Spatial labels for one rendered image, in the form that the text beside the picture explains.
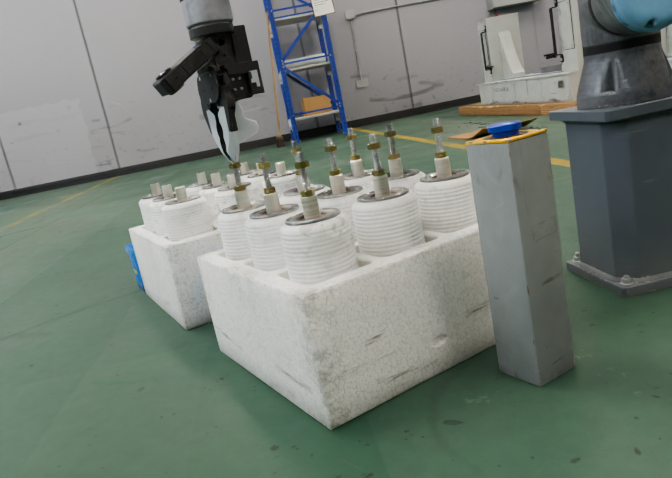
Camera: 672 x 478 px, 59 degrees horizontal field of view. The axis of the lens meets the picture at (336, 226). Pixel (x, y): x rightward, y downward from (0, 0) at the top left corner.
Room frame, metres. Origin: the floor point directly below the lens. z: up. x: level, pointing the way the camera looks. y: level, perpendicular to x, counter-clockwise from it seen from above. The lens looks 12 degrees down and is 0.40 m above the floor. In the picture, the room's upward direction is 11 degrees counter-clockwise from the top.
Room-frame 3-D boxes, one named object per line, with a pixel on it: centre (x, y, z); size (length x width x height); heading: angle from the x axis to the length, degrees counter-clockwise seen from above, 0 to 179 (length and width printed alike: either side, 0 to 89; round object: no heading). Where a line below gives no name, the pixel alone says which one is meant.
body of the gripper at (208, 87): (1.00, 0.13, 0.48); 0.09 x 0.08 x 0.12; 125
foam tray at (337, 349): (0.94, -0.02, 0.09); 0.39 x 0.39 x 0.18; 30
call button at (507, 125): (0.73, -0.22, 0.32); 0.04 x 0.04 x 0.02
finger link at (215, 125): (1.01, 0.14, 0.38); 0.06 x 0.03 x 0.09; 125
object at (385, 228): (0.84, -0.07, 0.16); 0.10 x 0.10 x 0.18
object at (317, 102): (6.97, -0.05, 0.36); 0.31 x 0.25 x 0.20; 95
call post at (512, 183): (0.73, -0.23, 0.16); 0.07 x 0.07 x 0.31; 30
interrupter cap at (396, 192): (0.84, -0.07, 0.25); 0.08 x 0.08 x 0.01
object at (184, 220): (1.26, 0.31, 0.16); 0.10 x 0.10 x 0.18
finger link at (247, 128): (0.98, 0.12, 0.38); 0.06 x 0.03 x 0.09; 125
